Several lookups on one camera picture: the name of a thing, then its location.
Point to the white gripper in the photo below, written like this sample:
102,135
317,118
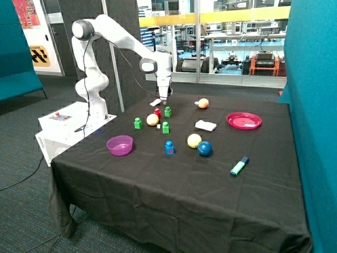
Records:
164,88

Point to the green block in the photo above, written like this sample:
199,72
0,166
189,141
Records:
165,128
168,112
138,124

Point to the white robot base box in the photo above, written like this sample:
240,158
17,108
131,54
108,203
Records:
66,127

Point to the white small object far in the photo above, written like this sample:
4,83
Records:
155,102

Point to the red block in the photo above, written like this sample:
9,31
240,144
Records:
157,112

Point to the yellow ball left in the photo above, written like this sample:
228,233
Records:
152,120

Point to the yellow ball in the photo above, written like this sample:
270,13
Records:
194,140
152,120

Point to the orange peach toy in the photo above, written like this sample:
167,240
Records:
202,103

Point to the blue block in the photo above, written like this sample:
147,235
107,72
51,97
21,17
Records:
169,148

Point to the yellow ball centre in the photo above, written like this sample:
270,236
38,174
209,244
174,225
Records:
194,140

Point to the white sponge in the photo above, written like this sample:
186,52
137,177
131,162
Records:
206,126

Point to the blue ball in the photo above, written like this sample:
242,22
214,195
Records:
204,149

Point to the purple bowl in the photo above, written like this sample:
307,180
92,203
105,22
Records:
120,145

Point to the pink plate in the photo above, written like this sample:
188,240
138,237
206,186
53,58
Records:
244,120

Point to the black tablecloth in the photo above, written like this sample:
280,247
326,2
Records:
185,202

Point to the green highlighter pen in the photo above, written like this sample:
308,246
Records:
239,166

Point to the orange black machine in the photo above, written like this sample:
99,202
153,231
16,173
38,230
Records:
265,64

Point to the yellow black sign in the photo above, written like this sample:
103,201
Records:
39,56

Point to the teal sofa left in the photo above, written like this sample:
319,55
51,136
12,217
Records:
18,77

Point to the teal partition right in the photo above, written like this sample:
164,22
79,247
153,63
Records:
310,91

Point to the red poster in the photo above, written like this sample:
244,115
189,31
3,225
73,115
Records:
27,14

